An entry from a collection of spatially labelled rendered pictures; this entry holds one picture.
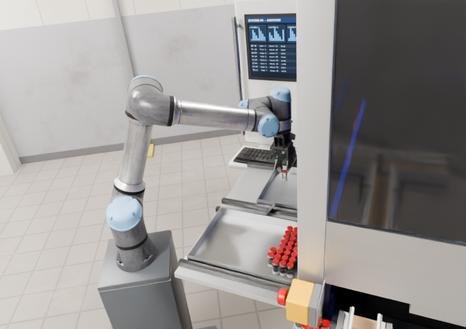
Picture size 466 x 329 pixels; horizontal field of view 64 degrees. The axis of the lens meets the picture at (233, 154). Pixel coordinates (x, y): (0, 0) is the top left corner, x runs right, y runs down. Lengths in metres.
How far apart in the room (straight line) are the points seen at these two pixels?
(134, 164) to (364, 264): 0.82
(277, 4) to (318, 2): 1.10
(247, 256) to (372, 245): 0.49
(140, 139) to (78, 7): 2.50
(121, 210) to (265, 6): 1.07
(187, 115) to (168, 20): 2.50
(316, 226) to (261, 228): 0.49
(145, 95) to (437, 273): 0.88
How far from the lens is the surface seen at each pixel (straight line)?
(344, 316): 1.05
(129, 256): 1.39
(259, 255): 1.25
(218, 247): 1.29
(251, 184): 1.56
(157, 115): 1.13
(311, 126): 0.74
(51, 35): 3.79
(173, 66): 3.69
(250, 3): 1.81
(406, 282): 0.95
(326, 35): 0.68
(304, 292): 0.95
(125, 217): 1.30
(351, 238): 0.88
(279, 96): 1.35
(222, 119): 1.17
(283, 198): 1.47
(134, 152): 1.33
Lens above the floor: 1.76
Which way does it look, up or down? 29 degrees down
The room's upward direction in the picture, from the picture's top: 6 degrees counter-clockwise
